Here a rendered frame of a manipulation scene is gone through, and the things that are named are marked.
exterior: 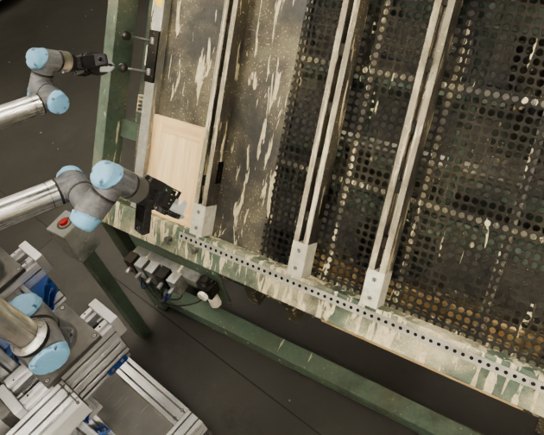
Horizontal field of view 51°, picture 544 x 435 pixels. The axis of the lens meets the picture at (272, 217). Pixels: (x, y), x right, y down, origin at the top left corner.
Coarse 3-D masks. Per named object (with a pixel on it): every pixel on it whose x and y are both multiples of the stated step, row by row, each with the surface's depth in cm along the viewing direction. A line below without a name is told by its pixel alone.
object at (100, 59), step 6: (90, 54) 209; (96, 54) 209; (102, 54) 209; (78, 60) 210; (84, 60) 210; (90, 60) 209; (96, 60) 209; (102, 60) 209; (78, 66) 210; (84, 66) 210; (90, 66) 210; (96, 66) 210
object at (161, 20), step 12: (156, 0) 218; (168, 0) 218; (156, 12) 219; (168, 12) 220; (156, 24) 220; (156, 72) 224; (156, 84) 226; (144, 96) 229; (156, 96) 228; (144, 108) 230; (156, 108) 230; (144, 120) 230; (144, 132) 231; (144, 144) 232; (144, 156) 233; (144, 168) 235; (132, 204) 241
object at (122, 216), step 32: (128, 224) 243; (160, 224) 232; (192, 256) 225; (256, 256) 211; (256, 288) 210; (288, 288) 203; (320, 288) 196; (352, 320) 191; (416, 320) 182; (416, 352) 180; (480, 352) 169; (480, 384) 170; (512, 384) 165
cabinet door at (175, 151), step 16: (160, 128) 229; (176, 128) 225; (192, 128) 220; (160, 144) 231; (176, 144) 226; (192, 144) 222; (160, 160) 232; (176, 160) 227; (192, 160) 223; (160, 176) 233; (176, 176) 228; (192, 176) 224; (176, 192) 230; (192, 192) 225; (192, 208) 226
